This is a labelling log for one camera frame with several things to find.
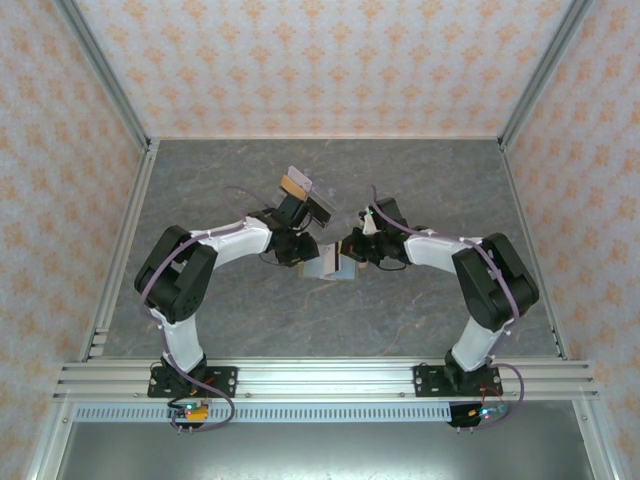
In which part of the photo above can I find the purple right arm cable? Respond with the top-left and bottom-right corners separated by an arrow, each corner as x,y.
367,184 -> 526,432

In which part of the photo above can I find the pink card with dark stripe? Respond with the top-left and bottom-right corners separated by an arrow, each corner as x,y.
322,243 -> 344,274

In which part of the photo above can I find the circuit board with yellow connector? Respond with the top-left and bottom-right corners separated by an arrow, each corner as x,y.
167,399 -> 211,421

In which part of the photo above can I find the black card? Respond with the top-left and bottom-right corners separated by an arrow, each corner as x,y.
304,197 -> 332,229

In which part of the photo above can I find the grey metal sheet panel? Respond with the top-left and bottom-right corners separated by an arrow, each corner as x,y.
54,422 -> 586,480

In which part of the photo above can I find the long aluminium mounting rail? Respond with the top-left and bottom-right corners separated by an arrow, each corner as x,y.
52,359 -> 599,401

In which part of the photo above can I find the clear plastic case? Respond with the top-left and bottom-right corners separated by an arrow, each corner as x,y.
297,241 -> 369,282

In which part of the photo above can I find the aluminium table side rail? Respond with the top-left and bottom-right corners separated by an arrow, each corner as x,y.
79,139 -> 161,362
499,142 -> 571,362

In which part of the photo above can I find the aluminium frame post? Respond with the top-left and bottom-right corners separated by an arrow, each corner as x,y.
498,0 -> 596,150
52,0 -> 152,151

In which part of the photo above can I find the orange card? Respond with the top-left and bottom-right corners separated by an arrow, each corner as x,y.
279,174 -> 307,199

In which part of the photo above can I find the clear acrylic card stand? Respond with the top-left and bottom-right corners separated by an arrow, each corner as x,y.
275,164 -> 346,232

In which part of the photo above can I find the grey slotted cable duct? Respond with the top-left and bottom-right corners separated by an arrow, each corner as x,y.
74,403 -> 511,425

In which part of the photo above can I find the circuit board with green light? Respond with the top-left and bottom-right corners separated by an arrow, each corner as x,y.
467,404 -> 509,421

